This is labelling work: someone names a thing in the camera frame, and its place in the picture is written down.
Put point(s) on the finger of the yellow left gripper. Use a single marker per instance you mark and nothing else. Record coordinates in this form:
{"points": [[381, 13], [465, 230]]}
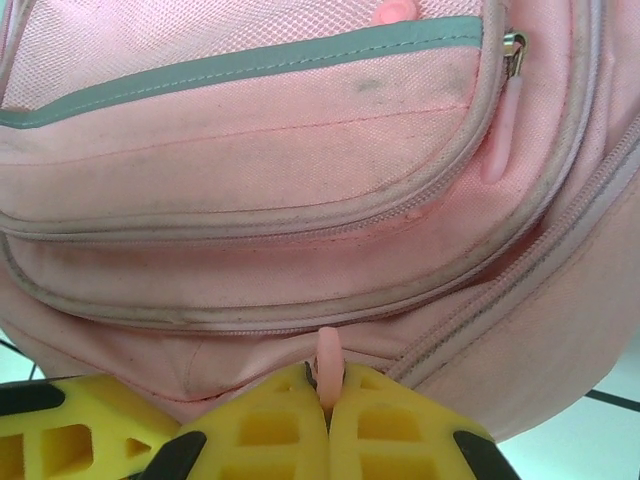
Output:
{"points": [[75, 440]]}

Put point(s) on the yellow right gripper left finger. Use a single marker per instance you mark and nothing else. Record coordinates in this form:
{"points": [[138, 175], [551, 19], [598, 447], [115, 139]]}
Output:
{"points": [[265, 440]]}

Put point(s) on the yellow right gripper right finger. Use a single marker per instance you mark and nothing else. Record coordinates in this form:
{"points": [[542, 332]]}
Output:
{"points": [[400, 440]]}

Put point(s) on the pink backpack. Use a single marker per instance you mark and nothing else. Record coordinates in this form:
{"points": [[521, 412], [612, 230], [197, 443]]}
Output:
{"points": [[250, 175]]}

